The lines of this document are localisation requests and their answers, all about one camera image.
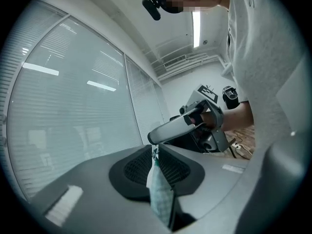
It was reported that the light blue zip pouch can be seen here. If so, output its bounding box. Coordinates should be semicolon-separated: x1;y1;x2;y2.
146;147;176;229

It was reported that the person's right forearm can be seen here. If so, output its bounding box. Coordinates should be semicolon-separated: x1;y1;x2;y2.
214;100;254;133

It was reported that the long ceiling light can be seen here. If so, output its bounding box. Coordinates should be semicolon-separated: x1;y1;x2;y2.
192;11;201;49

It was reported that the black helmet with visor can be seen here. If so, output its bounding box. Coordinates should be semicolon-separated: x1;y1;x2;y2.
222;86;241;110

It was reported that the black head-mounted camera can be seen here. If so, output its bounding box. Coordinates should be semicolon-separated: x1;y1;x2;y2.
142;0;162;21

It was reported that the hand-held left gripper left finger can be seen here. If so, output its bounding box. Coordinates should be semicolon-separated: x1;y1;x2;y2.
28;144;171;234

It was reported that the white air vent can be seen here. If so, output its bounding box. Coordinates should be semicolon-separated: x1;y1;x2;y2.
163;55;189;69

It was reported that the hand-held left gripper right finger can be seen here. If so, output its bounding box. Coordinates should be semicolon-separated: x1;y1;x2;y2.
159;144;252;232

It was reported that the person's right hand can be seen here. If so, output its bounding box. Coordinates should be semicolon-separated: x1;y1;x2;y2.
189;111;215;128

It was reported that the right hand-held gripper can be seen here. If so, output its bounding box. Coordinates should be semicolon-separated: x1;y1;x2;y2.
147;83;230;154

